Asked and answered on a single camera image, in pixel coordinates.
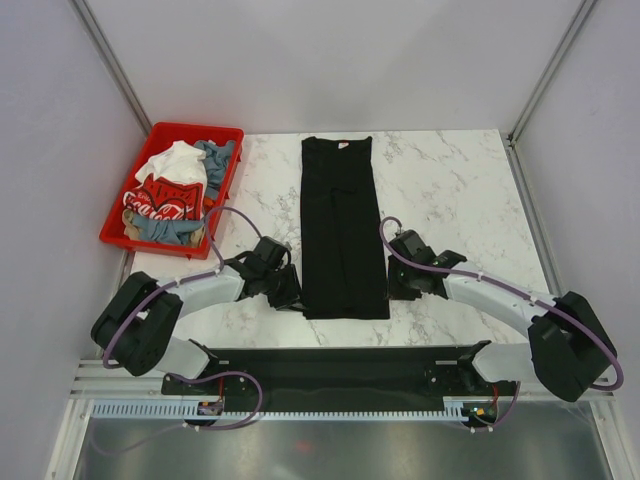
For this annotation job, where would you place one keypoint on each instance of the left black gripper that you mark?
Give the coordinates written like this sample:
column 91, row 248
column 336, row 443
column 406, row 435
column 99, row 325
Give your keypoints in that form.
column 292, row 297

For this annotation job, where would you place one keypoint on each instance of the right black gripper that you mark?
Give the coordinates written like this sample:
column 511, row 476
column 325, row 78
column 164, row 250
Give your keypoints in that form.
column 393, row 289

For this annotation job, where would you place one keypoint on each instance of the black t-shirt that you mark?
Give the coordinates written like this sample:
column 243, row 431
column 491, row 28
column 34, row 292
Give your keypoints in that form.
column 343, row 261

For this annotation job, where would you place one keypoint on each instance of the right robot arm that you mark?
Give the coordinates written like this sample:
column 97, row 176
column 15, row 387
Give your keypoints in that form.
column 565, row 347

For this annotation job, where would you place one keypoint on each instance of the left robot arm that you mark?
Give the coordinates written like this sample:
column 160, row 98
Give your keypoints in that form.
column 136, row 329

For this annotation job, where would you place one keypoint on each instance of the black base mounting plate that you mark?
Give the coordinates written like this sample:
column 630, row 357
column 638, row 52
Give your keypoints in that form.
column 339, row 379

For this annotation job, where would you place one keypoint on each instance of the grey-blue t-shirt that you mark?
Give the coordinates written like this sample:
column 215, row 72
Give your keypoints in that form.
column 190, row 233

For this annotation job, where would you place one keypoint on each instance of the red coca-cola t-shirt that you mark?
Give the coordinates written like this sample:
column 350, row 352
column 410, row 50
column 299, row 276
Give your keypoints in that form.
column 163, row 200

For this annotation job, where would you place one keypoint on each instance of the beige garment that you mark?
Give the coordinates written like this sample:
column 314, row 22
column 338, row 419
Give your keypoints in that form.
column 134, row 225

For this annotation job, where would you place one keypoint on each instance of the white t-shirt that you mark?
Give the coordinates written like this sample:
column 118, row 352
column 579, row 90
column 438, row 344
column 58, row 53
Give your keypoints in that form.
column 181, row 163

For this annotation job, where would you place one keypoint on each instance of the red plastic bin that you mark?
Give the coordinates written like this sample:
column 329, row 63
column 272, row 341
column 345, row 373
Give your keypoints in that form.
column 162, row 136

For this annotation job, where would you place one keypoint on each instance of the white slotted cable duct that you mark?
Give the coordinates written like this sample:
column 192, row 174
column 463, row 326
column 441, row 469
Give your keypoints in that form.
column 193, row 410

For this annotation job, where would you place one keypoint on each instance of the right aluminium frame post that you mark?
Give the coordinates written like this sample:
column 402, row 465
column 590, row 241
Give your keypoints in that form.
column 552, row 68

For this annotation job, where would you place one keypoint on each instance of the aluminium frame post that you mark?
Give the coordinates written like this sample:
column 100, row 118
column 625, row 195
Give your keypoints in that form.
column 552, row 68
column 102, row 45

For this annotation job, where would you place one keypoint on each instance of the left aluminium frame post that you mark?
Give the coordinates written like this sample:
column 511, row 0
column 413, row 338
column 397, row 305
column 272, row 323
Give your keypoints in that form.
column 102, row 45

